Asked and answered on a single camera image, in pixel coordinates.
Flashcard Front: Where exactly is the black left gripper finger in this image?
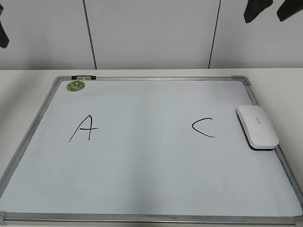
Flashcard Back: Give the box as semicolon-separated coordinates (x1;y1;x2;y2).
0;22;9;49

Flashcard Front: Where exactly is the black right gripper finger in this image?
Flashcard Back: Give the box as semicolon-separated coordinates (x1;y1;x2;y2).
277;0;303;22
243;0;273;23

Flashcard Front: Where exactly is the white whiteboard eraser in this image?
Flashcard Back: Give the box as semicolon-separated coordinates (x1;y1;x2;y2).
236;105;279;150

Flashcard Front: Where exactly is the round green sticker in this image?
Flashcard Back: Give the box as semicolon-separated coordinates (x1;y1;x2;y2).
66;80;85;92

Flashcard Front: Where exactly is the white whiteboard with aluminium frame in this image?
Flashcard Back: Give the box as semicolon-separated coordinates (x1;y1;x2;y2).
0;76;303;227

